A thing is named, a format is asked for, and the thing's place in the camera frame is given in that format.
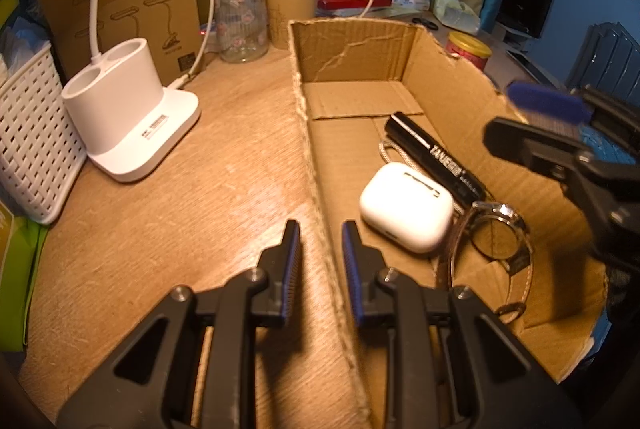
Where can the clear plastic folder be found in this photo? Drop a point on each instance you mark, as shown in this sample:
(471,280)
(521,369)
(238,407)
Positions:
(395,11)

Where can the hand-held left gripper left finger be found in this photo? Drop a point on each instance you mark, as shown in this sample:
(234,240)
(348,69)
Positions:
(290,269)

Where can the white stand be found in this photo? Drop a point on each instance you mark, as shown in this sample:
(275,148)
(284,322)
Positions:
(515,41)

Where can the cardboard box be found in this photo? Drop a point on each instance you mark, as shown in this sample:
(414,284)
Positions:
(350,59)

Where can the white woven plastic basket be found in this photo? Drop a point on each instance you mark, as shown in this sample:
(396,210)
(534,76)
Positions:
(35,149)

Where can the black scissors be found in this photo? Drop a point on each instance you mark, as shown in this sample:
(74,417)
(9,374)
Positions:
(425,23)

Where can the white earbud case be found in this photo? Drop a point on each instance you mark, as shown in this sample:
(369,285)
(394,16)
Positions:
(405,209)

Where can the stack of brown paper cups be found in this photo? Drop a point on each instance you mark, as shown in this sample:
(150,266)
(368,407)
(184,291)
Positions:
(290,14)

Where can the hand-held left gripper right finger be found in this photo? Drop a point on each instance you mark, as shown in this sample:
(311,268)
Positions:
(352,274)

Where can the pale yellow tissue pack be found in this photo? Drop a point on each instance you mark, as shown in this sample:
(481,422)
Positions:
(455,14)

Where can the smartphone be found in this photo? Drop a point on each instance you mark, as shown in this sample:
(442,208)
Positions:
(530,66)

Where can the red flat box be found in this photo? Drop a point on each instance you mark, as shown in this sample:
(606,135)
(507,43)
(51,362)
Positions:
(340,1)

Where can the grey radiator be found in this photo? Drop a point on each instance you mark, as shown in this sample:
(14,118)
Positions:
(610,59)

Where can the bagged stacks of paper cups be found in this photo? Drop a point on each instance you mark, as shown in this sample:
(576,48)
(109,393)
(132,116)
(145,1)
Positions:
(15,284)

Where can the black monitor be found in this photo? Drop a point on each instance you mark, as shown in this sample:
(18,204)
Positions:
(525,1)

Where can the clear printed glass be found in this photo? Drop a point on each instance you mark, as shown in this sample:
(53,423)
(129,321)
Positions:
(240,24)

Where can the white desk lamp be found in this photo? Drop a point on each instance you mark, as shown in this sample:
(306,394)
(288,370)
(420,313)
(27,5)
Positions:
(140,134)

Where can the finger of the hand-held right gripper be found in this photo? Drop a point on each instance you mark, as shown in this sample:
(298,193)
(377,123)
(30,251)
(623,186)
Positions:
(530,144)
(545,101)

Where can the red tin with yellow lid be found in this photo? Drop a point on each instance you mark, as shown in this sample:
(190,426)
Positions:
(467,51)

